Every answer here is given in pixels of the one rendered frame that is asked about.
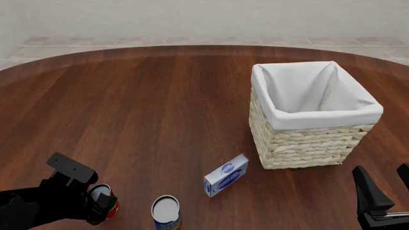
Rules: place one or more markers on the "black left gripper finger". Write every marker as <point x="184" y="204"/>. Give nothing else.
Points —
<point x="106" y="206"/>

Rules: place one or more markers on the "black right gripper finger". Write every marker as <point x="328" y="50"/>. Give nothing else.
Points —
<point x="404" y="175"/>
<point x="370" y="191"/>

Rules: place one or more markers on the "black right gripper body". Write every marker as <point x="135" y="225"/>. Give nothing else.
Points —
<point x="383" y="220"/>

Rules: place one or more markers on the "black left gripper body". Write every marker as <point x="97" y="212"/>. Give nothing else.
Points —
<point x="83" y="206"/>

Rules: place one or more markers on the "red tomato sauce can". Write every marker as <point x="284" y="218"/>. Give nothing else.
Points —
<point x="101" y="189"/>

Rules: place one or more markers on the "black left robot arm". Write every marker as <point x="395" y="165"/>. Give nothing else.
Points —
<point x="28" y="206"/>

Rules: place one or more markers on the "pale woven wicker basket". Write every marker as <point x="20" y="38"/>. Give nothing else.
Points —
<point x="303" y="146"/>

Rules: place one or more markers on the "white cloth basket liner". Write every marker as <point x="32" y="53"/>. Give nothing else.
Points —
<point x="287" y="95"/>

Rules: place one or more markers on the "flat plate on black stalk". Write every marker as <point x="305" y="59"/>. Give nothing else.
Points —
<point x="73" y="168"/>

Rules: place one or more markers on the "blue and yellow labelled can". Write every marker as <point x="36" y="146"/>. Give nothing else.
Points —
<point x="166" y="209"/>

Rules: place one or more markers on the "blue and white printed box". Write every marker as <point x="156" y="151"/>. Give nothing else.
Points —
<point x="227" y="176"/>

